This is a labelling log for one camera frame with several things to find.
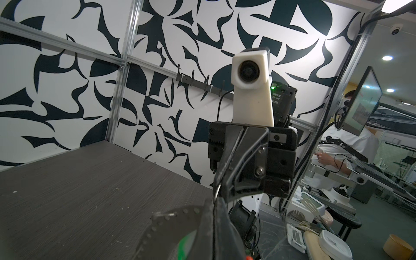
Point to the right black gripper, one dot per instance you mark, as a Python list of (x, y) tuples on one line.
[(249, 160)]

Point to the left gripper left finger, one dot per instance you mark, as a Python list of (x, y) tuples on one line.
[(203, 244)]

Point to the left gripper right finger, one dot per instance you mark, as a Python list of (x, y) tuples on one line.
[(227, 243)]

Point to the green key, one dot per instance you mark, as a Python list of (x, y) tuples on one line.
[(185, 245)]

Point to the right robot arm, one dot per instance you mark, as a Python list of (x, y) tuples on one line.
[(282, 97)]

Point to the person in white shirt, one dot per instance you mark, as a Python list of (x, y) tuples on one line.
[(335, 158)]

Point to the computer monitor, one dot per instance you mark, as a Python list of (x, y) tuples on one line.
[(362, 105)]

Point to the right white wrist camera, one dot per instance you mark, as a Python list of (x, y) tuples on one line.
[(250, 76)]

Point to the black wall hook rail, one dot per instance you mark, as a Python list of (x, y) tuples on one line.
[(219, 85)]

